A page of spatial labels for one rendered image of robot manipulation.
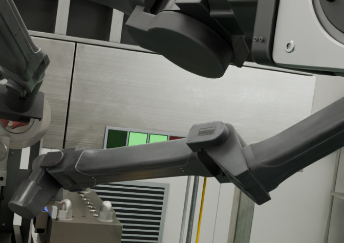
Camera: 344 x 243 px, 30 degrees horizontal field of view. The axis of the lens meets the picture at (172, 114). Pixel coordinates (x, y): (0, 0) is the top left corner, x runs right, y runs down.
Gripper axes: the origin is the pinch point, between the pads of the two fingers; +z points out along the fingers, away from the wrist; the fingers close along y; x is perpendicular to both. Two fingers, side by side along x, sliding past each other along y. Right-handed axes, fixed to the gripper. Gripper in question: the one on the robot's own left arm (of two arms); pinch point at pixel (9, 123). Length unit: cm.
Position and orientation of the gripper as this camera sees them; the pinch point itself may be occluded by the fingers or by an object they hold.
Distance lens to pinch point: 140.9
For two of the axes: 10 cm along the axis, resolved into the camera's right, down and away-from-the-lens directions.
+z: -3.9, 5.2, 7.6
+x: -0.5, -8.3, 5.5
